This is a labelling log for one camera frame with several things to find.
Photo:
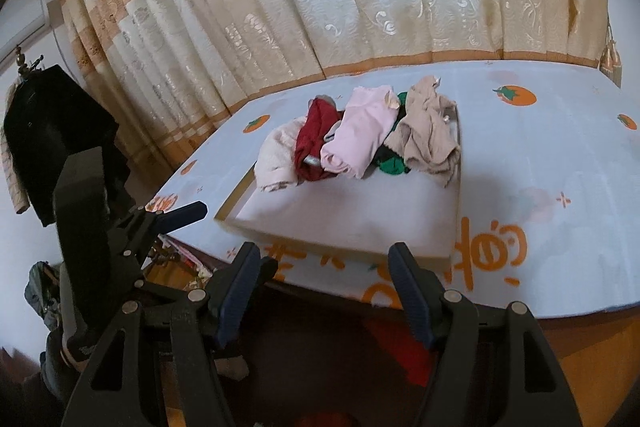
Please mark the beige dotted underwear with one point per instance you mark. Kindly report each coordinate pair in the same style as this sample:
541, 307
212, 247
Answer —
423, 138

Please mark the cream white underwear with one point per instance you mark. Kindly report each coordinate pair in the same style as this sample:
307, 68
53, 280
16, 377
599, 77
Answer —
274, 168

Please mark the green underwear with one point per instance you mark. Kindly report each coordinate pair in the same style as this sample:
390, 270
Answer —
386, 159

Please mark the white board on bed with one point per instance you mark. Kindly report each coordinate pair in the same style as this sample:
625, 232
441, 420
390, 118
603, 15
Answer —
355, 219

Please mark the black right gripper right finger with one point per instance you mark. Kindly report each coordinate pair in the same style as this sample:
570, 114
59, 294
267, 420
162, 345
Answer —
493, 366

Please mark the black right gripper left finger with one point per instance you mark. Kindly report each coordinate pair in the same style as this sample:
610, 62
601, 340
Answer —
122, 382

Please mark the light pink underwear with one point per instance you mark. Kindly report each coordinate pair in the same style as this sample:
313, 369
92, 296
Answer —
368, 117

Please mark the dark red underwear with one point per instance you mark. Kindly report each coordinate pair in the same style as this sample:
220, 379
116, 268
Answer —
322, 116

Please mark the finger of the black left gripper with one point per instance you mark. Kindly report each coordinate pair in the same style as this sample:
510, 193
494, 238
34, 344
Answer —
175, 216

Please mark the dark hanging clothes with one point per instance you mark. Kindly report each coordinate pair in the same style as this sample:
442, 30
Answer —
50, 118

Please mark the curtain tassel tieback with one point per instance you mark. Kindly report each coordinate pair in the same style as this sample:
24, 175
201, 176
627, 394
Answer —
610, 62

